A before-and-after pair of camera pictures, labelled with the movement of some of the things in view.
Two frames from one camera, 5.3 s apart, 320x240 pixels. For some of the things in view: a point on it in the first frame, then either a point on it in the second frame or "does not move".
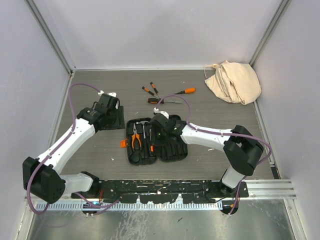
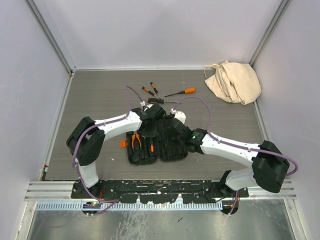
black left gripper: x=119 y=123 to x=151 y=134
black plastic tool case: x=143 y=149 does not move
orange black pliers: x=137 y=136 does not move
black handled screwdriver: x=156 y=101 does not move
